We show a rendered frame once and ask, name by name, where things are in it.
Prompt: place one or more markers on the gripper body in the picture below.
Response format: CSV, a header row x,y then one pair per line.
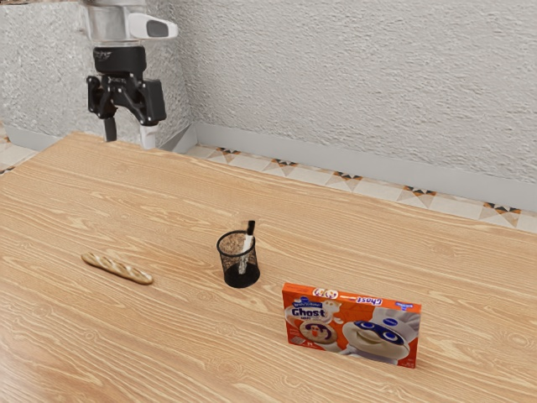
x,y
121,67

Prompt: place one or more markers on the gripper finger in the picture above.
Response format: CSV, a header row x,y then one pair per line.
x,y
110,129
147,136

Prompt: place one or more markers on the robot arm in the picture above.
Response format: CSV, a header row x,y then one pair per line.
x,y
113,19

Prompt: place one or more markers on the baguette bread loaf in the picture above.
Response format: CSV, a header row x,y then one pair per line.
x,y
116,268

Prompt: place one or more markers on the white pen with black cap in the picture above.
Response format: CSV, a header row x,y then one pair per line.
x,y
246,247

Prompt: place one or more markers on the black mesh pen holder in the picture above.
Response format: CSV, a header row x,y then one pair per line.
x,y
238,262

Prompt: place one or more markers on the orange cookie box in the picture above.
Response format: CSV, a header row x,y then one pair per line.
x,y
351,323

